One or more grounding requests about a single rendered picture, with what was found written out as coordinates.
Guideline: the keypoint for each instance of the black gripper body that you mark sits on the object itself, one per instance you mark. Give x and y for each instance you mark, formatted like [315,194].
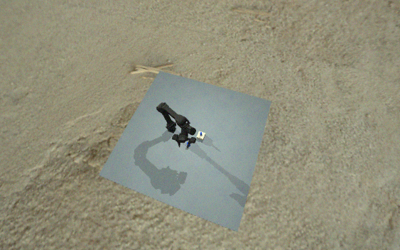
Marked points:
[176,137]

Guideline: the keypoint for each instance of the cream block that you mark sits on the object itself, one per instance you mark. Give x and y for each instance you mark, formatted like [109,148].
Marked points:
[201,137]

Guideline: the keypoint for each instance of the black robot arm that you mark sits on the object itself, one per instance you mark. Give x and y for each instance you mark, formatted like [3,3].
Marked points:
[179,119]

